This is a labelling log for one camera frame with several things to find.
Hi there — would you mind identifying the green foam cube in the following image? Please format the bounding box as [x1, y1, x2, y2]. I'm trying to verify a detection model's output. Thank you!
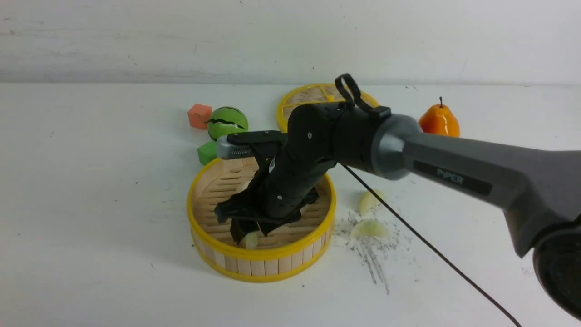
[197, 140, 217, 166]

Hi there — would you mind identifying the orange toy pear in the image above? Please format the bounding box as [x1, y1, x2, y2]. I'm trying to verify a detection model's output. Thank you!
[419, 96, 461, 138]

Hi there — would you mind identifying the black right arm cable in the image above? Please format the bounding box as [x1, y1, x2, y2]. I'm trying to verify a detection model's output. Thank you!
[340, 163, 522, 327]

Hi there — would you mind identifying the bamboo steamer tray yellow rim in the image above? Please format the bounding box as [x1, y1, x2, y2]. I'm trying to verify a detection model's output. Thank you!
[187, 158, 336, 283]

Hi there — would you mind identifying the cream dumpling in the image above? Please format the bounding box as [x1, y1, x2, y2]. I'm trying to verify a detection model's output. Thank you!
[235, 181, 250, 194]

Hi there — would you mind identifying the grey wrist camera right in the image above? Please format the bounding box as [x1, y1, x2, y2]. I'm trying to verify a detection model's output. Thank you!
[216, 131, 289, 160]

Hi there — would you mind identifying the orange foam cube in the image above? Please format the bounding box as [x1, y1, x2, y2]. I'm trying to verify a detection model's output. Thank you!
[187, 103, 213, 130]

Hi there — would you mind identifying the green toy watermelon ball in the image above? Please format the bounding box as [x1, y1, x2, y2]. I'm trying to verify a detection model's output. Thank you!
[206, 106, 249, 141]

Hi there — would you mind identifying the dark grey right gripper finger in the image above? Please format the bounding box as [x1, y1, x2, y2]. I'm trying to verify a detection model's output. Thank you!
[230, 219, 260, 243]

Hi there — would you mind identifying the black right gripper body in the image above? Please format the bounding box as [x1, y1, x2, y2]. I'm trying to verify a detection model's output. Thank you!
[214, 157, 337, 235]

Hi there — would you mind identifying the woven bamboo steamer lid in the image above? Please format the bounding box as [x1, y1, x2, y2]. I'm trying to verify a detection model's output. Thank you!
[276, 83, 380, 133]

